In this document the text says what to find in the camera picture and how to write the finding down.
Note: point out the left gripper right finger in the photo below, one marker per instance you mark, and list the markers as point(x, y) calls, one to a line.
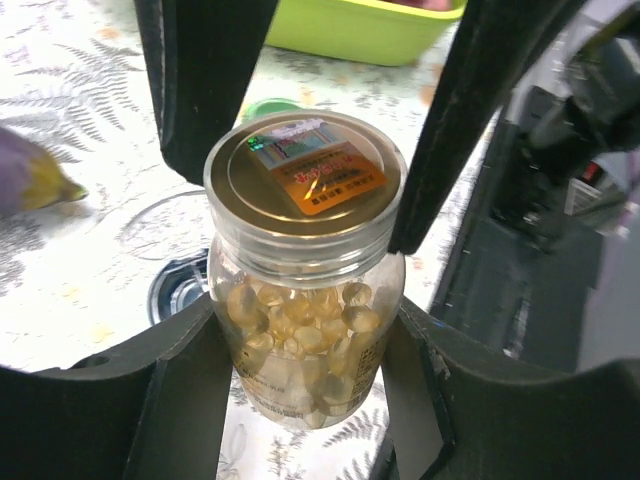
point(458, 410)

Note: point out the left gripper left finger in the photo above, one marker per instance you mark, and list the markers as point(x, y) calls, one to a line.
point(152, 407)

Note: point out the purple eggplant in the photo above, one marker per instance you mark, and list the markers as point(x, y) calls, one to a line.
point(31, 178)

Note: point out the amber pill bottle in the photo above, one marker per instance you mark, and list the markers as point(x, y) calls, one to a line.
point(306, 358)

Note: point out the blue round pill box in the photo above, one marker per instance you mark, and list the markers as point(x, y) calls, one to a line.
point(177, 285)

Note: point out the green vegetable basket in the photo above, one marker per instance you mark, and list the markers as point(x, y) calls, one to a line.
point(372, 32)

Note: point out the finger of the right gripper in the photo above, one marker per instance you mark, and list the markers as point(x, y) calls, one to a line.
point(200, 56)

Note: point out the clear pill box lid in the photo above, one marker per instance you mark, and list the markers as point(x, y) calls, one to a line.
point(172, 227)

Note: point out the green round pill box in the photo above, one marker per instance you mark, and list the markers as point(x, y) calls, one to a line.
point(268, 106)

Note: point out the gold bottle cap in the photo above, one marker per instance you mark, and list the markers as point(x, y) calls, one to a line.
point(306, 196)

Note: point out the floral table mat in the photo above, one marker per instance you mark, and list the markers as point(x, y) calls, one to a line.
point(73, 80)

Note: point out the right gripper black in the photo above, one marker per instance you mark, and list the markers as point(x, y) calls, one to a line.
point(583, 100)

